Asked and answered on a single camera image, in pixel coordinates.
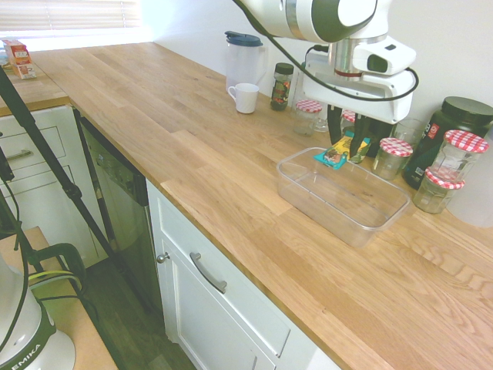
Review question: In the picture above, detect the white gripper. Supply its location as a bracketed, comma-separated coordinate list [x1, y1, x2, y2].
[303, 51, 418, 161]

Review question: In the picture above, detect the teal protein bar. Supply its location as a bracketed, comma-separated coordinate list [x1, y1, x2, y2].
[313, 129, 371, 171]

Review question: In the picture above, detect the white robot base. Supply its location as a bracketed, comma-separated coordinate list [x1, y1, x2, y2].
[0, 246, 76, 370]

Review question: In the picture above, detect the clear plastic rectangular container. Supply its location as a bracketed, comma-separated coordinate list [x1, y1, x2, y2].
[276, 146, 411, 248]

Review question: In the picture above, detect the large black protein tub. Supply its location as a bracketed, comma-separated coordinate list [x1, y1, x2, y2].
[402, 96, 493, 190]

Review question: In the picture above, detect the glass jar red checkered lid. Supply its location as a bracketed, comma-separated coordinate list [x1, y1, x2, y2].
[371, 137, 414, 181]
[428, 129, 490, 182]
[292, 99, 323, 136]
[412, 167, 466, 215]
[340, 109, 358, 135]

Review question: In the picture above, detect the black shaker bottle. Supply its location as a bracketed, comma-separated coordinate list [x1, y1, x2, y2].
[364, 116, 391, 158]

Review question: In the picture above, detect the clear drinking glass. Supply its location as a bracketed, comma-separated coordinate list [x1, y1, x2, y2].
[392, 117, 427, 150]

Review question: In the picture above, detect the dark lidded spice jar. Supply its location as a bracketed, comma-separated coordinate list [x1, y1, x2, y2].
[270, 62, 295, 112]

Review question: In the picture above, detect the white ceramic mug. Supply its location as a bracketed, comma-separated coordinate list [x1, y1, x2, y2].
[226, 82, 260, 115]

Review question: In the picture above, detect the white pitcher blue lid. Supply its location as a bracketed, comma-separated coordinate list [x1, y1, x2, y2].
[224, 30, 270, 94]

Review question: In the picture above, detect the white kitchen cabinet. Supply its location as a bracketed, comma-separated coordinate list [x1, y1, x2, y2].
[146, 179, 340, 370]

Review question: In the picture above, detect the black dishwasher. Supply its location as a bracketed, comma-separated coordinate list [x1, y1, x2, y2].
[75, 109, 167, 321]

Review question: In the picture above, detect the white window blind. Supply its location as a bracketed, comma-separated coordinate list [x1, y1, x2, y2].
[0, 0, 142, 34]

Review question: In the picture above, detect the dark green clamp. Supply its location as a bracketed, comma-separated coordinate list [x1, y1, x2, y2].
[21, 242, 88, 294]

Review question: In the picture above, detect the orange white cardboard box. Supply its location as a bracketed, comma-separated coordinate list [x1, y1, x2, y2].
[2, 38, 31, 67]
[10, 62, 39, 81]

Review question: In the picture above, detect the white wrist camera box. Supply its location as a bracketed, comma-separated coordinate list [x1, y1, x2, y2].
[352, 39, 418, 76]

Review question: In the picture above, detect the black camera tripod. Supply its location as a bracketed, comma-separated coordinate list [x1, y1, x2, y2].
[0, 65, 163, 313]

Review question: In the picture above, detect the silver bar drawer handle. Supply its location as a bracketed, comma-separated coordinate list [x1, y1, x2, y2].
[5, 149, 34, 163]

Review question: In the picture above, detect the yellow green cable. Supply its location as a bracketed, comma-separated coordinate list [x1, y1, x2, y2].
[22, 268, 84, 291]

